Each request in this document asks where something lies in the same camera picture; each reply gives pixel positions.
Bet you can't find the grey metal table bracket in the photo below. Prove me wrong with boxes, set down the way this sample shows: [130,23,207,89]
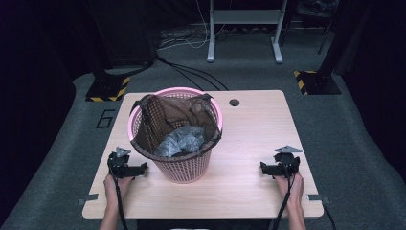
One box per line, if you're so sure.
[77,193,100,206]
[306,194,331,205]

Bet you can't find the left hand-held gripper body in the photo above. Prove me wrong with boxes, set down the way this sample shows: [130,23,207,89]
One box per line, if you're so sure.
[107,146,132,179]

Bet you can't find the black floor cables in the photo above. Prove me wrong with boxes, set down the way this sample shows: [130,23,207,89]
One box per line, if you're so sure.
[108,47,230,92]

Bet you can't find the white metal desk frame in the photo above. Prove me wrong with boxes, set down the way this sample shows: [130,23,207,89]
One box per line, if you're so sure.
[206,0,288,64]

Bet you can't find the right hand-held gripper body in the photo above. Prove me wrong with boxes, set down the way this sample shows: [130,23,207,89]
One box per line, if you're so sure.
[273,145,304,177]

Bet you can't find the pink plastic mesh basket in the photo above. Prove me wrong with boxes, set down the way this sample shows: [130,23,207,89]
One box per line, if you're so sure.
[127,86,224,185]

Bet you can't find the brown garbage bag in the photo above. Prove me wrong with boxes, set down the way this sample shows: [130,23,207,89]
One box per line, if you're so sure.
[129,93,223,160]

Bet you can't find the black stand with striped base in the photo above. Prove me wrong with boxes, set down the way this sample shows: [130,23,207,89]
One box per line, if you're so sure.
[83,0,132,103]
[293,0,355,97]

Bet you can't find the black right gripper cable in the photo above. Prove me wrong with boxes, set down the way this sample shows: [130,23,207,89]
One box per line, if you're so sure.
[271,159,296,230]

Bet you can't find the black cable at table edge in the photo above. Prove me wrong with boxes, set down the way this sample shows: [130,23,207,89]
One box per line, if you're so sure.
[323,202,337,230]

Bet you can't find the person's left hand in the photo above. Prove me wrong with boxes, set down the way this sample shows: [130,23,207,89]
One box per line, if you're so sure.
[102,172,136,207]

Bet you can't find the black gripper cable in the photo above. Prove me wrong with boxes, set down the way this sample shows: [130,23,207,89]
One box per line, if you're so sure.
[109,172,129,230]
[271,159,296,230]

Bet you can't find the grey crumpled plastic wrap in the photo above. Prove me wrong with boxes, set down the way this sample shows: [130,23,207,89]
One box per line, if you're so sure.
[154,125,207,158]

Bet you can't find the person's right hand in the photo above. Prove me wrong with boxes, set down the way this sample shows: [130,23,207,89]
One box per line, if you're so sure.
[273,172,305,210]

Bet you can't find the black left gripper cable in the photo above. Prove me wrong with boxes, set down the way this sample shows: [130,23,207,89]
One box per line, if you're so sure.
[109,172,129,230]

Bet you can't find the tangle of thin floor cables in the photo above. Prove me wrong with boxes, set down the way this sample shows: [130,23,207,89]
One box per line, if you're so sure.
[156,0,231,52]

